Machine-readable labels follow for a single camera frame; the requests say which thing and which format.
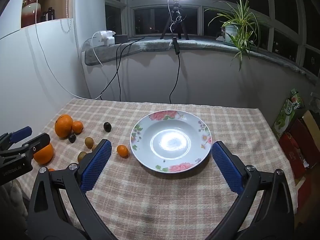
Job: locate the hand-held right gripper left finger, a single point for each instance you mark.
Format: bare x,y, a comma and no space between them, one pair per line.
97,165

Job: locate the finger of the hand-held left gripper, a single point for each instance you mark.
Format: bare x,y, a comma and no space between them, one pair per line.
21,133
37,142

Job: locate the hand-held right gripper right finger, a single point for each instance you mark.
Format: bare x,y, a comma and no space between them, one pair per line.
226,170

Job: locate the large smooth orange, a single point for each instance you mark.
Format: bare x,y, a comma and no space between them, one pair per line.
45,155

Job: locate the large orange with dark stem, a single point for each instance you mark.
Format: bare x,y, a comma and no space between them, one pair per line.
63,127

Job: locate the dark plum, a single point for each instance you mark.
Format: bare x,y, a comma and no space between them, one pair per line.
72,138
107,126

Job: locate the orange mandarin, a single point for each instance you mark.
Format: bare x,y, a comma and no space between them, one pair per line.
77,127

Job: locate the floral white plate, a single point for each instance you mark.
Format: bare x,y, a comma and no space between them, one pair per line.
170,142

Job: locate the checked beige tablecloth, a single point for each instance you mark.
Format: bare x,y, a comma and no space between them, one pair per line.
162,200

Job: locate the green carton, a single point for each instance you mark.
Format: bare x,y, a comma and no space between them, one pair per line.
287,115

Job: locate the red and white vase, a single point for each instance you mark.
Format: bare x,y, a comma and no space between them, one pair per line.
29,17

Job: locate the black container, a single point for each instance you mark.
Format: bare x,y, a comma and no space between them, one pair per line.
48,13

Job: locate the white plug chargers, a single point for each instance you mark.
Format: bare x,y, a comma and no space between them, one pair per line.
107,40

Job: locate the black power adapter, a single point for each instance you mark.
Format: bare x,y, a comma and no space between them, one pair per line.
121,39

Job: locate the spider plant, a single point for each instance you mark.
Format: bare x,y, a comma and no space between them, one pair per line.
240,42

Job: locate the white plant pot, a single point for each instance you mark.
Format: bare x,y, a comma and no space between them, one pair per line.
230,33

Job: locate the white framed window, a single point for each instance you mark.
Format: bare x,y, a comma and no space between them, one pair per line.
140,2

